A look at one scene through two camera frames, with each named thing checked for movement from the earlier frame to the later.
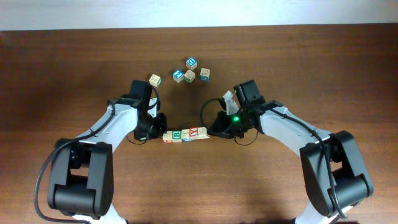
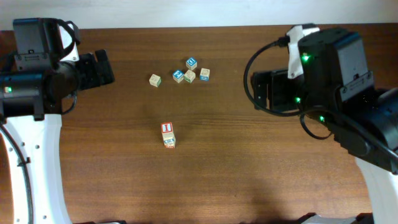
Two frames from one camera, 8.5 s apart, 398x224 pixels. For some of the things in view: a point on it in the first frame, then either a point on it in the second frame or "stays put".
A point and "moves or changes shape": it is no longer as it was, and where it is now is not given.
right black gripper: x=219 y=124 to x=270 y=97
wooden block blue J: x=185 y=135 to x=169 y=141
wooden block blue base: x=204 y=74 stays put
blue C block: x=191 y=63 stays put
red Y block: x=193 y=132 to x=169 y=146
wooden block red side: x=167 y=137 moves or changes shape
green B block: x=176 y=135 to x=168 y=135
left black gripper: x=161 y=128 to x=91 y=63
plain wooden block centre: x=189 y=76 stays put
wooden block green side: x=155 y=80 stays put
